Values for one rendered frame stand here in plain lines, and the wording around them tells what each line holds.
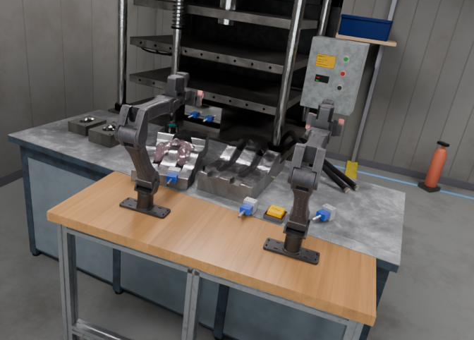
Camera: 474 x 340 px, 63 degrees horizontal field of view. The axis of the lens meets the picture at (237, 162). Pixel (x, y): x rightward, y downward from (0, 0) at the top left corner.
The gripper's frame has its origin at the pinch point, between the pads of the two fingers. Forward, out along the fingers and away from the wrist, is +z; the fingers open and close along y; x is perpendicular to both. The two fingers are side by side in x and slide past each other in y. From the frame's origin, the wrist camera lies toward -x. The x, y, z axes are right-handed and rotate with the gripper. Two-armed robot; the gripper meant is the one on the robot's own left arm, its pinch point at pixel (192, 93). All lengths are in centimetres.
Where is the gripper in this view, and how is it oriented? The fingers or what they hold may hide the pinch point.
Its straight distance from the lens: 178.6
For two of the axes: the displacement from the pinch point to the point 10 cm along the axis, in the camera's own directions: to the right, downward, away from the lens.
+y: -9.4, -2.3, 2.5
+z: 3.1, -3.2, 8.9
